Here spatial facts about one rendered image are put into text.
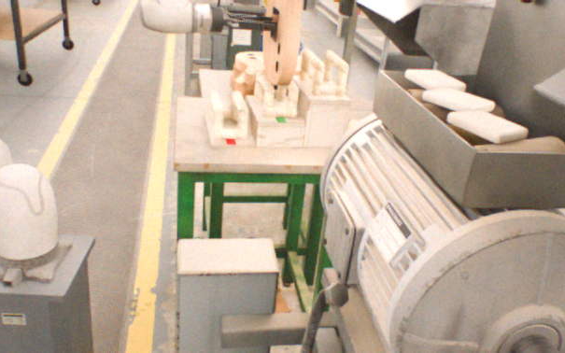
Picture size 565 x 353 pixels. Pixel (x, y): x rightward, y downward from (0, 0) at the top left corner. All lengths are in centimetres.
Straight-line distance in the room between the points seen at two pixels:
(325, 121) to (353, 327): 109
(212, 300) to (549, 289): 49
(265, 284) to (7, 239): 83
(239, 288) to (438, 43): 48
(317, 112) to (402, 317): 124
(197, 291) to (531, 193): 51
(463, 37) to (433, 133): 27
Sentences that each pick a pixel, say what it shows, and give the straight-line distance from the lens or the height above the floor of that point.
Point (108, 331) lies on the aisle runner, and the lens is 241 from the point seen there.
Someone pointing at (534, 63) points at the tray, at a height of 149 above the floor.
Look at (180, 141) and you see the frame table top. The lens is 176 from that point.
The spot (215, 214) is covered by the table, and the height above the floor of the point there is 42.
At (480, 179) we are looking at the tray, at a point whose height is 141.
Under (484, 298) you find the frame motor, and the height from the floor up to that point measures 131.
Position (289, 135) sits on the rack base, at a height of 97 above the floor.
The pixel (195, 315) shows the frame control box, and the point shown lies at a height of 104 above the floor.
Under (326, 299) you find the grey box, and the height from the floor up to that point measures 119.
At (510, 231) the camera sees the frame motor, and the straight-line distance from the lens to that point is 55.
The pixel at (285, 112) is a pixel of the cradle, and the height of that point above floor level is 105.
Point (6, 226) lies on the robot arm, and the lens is 149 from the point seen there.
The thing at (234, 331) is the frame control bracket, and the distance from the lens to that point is 86.
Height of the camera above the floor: 162
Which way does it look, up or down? 26 degrees down
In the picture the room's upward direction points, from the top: 6 degrees clockwise
